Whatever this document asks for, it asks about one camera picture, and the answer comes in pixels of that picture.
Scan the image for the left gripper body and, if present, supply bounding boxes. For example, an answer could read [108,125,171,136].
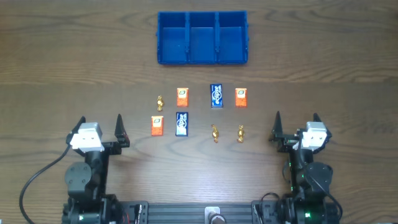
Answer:
[101,140,131,156]

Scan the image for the blue candy pack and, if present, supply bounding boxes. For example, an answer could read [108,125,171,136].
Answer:
[175,111,189,138]
[210,83,224,109]

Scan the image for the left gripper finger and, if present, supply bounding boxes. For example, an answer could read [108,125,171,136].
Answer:
[65,116,86,145]
[114,113,131,143]

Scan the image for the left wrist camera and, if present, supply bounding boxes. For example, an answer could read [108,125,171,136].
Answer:
[69,122,105,153]

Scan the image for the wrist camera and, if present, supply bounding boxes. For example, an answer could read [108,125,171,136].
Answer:
[300,121,328,152]
[69,122,105,153]

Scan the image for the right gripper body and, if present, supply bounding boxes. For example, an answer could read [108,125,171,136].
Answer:
[269,133,301,153]

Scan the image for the blue tray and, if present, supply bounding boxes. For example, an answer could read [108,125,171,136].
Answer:
[156,11,249,65]

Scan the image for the mounting rail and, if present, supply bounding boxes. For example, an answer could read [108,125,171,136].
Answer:
[62,201,340,224]

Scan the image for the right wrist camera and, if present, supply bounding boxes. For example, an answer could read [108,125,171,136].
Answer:
[300,121,328,152]

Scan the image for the orange candy box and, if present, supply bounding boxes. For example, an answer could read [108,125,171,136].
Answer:
[234,88,248,108]
[176,87,190,108]
[150,115,165,137]

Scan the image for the black cable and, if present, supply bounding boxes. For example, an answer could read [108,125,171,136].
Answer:
[19,144,72,224]
[306,175,344,222]

